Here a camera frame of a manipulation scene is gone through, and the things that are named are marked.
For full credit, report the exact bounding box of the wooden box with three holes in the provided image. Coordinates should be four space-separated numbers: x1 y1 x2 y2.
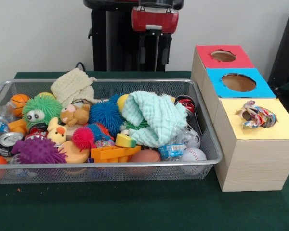
191 44 289 193

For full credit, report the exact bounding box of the cream waffle cloth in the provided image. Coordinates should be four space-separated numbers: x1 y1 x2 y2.
50 68 98 105

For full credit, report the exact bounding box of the blue spiky rubber ball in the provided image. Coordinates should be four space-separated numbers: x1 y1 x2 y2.
89 93 125 135

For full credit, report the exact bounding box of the purple spiky rubber ball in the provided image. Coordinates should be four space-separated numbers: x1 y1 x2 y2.
11 137 68 165

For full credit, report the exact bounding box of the black equipment stand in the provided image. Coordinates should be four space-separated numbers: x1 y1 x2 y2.
267 4 289 97

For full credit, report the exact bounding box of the white baseball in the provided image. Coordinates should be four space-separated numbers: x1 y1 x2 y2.
182 147 207 161

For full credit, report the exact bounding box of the mint green waffle cloth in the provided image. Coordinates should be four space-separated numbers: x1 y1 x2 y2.
122 90 188 148

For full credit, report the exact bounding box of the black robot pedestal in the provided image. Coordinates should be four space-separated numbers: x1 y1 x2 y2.
83 0 185 72

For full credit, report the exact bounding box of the black cable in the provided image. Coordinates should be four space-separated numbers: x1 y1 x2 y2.
73 62 87 72

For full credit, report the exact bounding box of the colourful patterned cloth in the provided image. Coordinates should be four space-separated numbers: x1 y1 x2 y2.
236 101 279 130

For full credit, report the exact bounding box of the shallow silver mesh bin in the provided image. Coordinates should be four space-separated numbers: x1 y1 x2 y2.
0 78 223 185

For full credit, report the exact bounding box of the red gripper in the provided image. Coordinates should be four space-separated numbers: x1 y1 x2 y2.
131 6 180 65

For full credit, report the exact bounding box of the orange toy basketball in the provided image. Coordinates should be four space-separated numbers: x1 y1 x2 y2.
9 93 31 118

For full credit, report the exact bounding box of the orange plastic toy brick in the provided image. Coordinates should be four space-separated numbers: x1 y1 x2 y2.
90 145 142 164

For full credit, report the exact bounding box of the green spiky rubber ball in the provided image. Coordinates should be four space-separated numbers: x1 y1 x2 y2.
21 93 64 128

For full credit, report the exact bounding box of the black silver-topped drink can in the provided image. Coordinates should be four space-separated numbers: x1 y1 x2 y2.
0 132 25 157

